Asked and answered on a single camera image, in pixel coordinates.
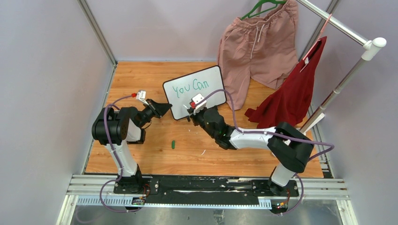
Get pink clothes hanger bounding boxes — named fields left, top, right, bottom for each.
left=300, top=14, right=332, bottom=72

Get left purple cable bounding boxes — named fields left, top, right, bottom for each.
left=99, top=92, right=147, bottom=213

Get purple cable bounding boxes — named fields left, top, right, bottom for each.
left=190, top=89, right=335, bottom=215
left=99, top=92, right=147, bottom=213

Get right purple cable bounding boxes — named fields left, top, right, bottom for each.
left=190, top=89, right=335, bottom=215

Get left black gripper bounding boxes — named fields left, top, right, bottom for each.
left=138, top=99, right=172, bottom=128

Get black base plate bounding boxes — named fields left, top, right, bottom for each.
left=126, top=175, right=299, bottom=206

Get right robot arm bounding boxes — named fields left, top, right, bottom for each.
left=187, top=107, right=314, bottom=196

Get dark red garment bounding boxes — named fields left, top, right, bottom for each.
left=245, top=36, right=328, bottom=128

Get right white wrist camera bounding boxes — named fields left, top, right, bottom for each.
left=190, top=93, right=207, bottom=115

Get metal clothes rack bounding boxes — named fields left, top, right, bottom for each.
left=301, top=0, right=397, bottom=133

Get aluminium rail frame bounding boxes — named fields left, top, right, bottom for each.
left=57, top=174, right=358, bottom=225

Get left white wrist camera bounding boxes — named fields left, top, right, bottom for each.
left=131, top=90, right=149, bottom=105

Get green clothes hanger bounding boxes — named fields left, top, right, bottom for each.
left=240, top=0, right=286, bottom=20

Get pink shorts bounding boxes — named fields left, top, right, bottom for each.
left=217, top=0, right=299, bottom=110

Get small black-framed whiteboard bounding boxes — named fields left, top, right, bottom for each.
left=162, top=66, right=224, bottom=120

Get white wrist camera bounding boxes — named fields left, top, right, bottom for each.
left=190, top=93, right=207, bottom=115
left=131, top=90, right=149, bottom=105

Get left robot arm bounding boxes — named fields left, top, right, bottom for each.
left=92, top=99, right=172, bottom=194

